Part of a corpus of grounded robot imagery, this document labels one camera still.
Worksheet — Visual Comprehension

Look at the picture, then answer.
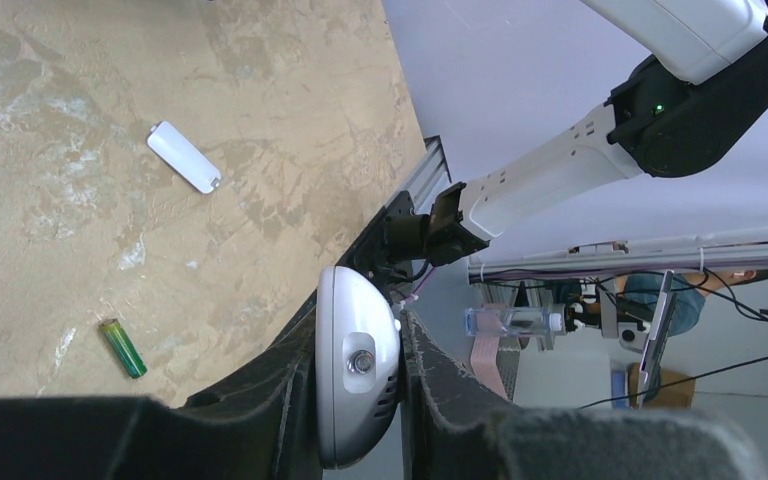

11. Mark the white battery cover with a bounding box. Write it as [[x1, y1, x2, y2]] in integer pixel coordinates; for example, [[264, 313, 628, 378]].
[[146, 121, 222, 194]]

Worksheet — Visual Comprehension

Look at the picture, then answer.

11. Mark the green battery near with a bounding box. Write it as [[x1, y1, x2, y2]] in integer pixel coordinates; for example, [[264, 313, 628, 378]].
[[99, 318, 147, 379]]

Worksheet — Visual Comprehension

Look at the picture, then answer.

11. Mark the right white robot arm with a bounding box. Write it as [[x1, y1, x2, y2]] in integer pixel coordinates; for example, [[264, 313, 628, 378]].
[[385, 1, 768, 266]]

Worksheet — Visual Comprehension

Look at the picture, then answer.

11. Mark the clear plastic bottle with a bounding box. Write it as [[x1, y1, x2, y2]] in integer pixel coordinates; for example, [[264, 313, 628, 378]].
[[464, 307, 567, 338]]

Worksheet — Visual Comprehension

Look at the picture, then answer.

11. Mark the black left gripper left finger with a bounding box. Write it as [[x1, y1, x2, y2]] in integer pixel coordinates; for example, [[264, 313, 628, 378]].
[[0, 315, 321, 479]]

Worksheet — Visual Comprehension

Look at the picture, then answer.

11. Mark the aluminium frame rail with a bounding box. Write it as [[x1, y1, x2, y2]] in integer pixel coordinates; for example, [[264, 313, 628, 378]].
[[338, 137, 768, 286]]

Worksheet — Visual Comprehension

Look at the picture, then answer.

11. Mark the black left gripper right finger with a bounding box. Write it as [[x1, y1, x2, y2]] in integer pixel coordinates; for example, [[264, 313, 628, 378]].
[[400, 310, 768, 479]]

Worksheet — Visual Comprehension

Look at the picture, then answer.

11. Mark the white remote control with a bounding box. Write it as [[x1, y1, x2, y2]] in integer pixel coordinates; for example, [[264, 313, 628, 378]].
[[314, 266, 401, 469]]

